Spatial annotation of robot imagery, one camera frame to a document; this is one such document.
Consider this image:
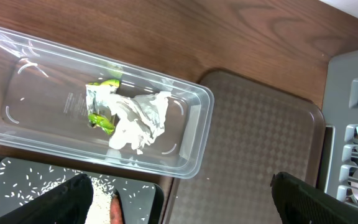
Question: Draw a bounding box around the brown serving tray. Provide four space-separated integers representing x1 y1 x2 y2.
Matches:
163 70 326 224

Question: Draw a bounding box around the white rice heap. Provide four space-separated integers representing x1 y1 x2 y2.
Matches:
0 161 150 224

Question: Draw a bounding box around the orange carrot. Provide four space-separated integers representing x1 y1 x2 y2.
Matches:
109 195 124 224

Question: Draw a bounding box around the white tissue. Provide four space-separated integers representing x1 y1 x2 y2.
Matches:
107 91 172 154

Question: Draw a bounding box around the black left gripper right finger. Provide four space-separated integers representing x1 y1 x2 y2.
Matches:
270 172 358 224

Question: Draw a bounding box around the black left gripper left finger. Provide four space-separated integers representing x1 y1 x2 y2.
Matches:
0 174 93 224

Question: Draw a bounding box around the clear plastic bin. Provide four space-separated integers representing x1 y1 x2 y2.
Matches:
0 27 214 179

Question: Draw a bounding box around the black waste tray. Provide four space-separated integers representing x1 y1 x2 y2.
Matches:
0 155 165 224

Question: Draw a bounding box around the grey dishwasher rack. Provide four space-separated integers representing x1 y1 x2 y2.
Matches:
318 50 358 210

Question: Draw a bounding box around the green white wrapper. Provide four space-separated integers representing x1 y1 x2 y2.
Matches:
86 80 120 135

